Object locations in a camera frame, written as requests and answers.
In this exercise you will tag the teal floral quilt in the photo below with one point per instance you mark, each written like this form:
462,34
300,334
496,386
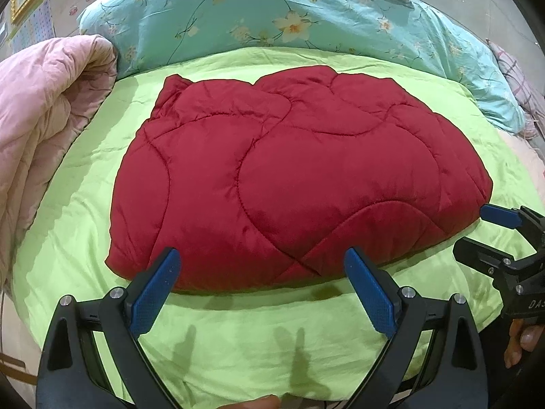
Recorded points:
221,8

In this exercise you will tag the lime green bed blanket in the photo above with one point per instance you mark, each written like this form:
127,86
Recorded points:
85,204

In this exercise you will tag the pink quilt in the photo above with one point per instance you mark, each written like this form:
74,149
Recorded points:
38,128

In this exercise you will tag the pink plaid pillow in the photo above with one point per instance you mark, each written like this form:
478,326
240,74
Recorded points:
521,81

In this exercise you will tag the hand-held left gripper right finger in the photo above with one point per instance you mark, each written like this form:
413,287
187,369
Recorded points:
372,292

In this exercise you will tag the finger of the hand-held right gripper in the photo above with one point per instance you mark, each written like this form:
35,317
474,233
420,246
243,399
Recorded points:
500,216
477,255

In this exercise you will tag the pale pink bedsheet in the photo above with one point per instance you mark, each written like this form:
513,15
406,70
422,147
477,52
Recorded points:
526,153

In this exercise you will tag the red quilted blanket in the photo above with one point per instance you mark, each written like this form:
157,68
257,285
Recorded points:
298,162

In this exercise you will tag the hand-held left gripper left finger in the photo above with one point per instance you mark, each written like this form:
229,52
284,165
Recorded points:
155,292

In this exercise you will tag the person's right hand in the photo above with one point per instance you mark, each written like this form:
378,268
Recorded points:
523,341

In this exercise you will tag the pale dotted wall poster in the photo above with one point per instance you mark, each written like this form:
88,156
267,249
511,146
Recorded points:
34,25

